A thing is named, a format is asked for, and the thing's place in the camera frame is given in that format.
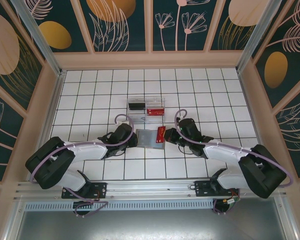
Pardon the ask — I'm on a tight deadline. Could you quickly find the grey metal plate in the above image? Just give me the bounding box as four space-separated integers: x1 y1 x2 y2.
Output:
135 128 166 150

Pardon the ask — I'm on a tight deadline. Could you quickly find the clear acrylic card stand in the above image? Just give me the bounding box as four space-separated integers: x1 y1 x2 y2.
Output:
126 96 166 124

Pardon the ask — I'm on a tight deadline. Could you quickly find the plain black card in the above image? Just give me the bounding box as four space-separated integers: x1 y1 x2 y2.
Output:
128 101 146 111

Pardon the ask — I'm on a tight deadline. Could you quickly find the grey metal sheet panel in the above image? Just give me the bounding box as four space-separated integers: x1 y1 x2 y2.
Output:
13 197 293 240

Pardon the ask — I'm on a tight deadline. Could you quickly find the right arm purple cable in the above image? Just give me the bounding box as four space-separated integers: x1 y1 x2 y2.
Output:
174 109 295 216

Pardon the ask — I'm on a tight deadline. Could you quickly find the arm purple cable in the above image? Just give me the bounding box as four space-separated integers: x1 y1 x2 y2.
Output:
174 109 295 216
29 114 135 218

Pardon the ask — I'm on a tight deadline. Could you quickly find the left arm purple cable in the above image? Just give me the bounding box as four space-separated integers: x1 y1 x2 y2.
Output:
29 114 135 218

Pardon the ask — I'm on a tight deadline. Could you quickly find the long aluminium mounting rail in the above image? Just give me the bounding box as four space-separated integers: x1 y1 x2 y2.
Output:
13 177 288 202

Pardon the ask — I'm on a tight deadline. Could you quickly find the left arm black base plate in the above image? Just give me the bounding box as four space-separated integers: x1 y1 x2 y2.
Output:
61 181 108 200

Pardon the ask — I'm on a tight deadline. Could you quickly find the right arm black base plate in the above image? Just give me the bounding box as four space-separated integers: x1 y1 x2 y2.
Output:
194 179 241 199

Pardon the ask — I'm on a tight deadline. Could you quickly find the aluminium side rail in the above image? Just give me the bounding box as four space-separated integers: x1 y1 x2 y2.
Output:
27 70 67 181
236 70 275 177

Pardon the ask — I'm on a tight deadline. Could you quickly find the slotted grey cable duct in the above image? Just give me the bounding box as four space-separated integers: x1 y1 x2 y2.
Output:
23 201 216 211

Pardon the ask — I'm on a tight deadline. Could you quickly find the aluminium corner post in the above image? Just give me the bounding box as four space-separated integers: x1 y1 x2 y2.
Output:
236 0 290 75
9 0 66 77

